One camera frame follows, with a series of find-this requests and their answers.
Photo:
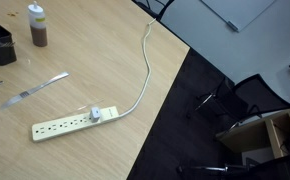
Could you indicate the squeeze bottle with brown sauce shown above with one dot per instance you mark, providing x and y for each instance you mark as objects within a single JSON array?
[{"x": 38, "y": 31}]

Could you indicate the silver table knife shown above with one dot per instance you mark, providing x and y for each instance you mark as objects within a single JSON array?
[{"x": 35, "y": 89}]

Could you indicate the white plug adapter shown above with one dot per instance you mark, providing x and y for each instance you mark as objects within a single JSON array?
[{"x": 95, "y": 114}]

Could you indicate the grey wall board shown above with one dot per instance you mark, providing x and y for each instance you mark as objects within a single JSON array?
[{"x": 238, "y": 11}]

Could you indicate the wooden shelf desk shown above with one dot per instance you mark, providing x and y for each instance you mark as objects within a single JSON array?
[{"x": 251, "y": 135}]

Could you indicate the black mesh office chair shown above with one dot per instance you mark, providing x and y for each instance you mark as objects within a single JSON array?
[{"x": 261, "y": 95}]

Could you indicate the black chair frame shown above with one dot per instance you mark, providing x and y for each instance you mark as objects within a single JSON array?
[{"x": 161, "y": 10}]

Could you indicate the cream power strip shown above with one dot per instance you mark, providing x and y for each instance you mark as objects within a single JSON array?
[{"x": 61, "y": 126}]

